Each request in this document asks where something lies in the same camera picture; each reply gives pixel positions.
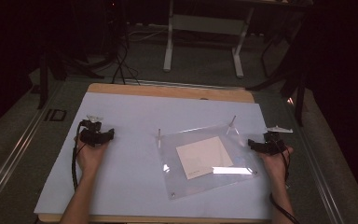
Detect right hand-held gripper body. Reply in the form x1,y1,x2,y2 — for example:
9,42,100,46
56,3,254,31
263,124,294,156

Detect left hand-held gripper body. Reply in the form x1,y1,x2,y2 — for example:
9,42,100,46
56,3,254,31
78,115,104,147

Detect white-bordered photo card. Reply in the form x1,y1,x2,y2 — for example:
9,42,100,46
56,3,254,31
175,135,235,181

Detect clear acrylic photo frame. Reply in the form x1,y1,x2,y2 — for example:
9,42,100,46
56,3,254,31
157,124,261,201

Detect person's right hand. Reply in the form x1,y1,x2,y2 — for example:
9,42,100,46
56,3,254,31
258,146,295,185

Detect person's left hand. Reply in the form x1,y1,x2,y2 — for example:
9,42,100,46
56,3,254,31
76,139,110,178

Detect light blue table mat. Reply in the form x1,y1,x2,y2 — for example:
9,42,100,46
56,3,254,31
34,91,273,220

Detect black metal stand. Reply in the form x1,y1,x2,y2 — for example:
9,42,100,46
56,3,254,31
246,27,310,127

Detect wooden table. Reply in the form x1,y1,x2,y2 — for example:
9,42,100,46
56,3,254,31
37,82,274,224

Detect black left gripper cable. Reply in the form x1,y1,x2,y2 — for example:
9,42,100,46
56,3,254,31
71,121,87,191

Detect metal floor rail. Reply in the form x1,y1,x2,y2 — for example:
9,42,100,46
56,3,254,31
282,98,347,224
0,79,65,217

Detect black floor cables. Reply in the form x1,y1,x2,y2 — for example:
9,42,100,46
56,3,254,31
103,18,142,86

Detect white floor cable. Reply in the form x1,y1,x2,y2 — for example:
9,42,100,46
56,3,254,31
126,28,170,44

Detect white desk frame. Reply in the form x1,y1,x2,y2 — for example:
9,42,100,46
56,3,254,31
162,0,313,79

